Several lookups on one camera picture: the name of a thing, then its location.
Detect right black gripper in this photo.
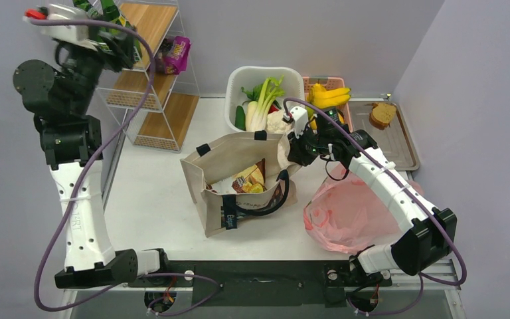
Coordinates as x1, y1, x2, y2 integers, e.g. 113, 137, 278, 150
288, 124, 331, 168

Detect green glass bottle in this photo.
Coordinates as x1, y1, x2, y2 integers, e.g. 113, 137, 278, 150
72, 0, 100, 19
100, 0, 142, 62

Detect beige canvas tote bag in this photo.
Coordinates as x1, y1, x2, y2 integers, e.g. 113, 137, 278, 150
181, 131, 301, 237

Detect pink plastic grocery bag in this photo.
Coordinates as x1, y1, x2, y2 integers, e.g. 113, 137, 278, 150
303, 173, 404, 255

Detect yellow snack packet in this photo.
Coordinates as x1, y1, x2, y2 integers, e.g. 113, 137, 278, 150
206, 158, 267, 195

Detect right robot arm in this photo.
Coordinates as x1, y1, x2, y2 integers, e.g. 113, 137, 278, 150
282, 102, 458, 285

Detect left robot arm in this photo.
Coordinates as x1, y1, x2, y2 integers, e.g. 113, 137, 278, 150
13, 31, 172, 289

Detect red chili pepper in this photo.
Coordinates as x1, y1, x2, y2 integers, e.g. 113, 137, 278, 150
268, 104, 280, 114

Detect purple snack packet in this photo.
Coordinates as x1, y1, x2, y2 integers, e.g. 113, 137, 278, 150
155, 36, 191, 75

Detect dark green cucumber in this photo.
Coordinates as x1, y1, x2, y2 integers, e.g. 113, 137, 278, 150
234, 106, 246, 131

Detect pink plastic basket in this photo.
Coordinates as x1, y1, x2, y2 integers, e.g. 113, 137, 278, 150
302, 76, 354, 132

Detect slice of bread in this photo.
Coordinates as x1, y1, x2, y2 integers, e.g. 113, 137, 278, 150
369, 102, 397, 130

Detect white plastic tub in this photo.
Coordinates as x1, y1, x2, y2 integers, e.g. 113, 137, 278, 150
224, 66, 305, 132

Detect metal tray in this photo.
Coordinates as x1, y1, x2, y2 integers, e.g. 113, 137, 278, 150
348, 101, 420, 171

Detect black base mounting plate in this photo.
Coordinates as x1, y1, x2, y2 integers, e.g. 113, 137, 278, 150
127, 259, 392, 308

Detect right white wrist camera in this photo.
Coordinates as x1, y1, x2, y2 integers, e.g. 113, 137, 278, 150
282, 106, 309, 139

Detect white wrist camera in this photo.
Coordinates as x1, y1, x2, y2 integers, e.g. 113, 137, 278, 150
282, 106, 309, 139
23, 3, 99, 52

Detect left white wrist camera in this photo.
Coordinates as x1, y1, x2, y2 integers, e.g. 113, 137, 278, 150
23, 3, 99, 52

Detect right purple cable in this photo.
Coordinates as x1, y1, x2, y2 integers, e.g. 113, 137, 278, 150
282, 97, 468, 317

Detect purple cable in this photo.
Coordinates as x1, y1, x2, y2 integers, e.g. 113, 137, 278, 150
282, 97, 468, 317
25, 17, 220, 318

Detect white wire wooden shelf rack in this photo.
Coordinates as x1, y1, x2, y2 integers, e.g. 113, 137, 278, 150
97, 1, 200, 152

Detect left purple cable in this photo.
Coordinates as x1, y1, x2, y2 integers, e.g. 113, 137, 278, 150
25, 17, 220, 318

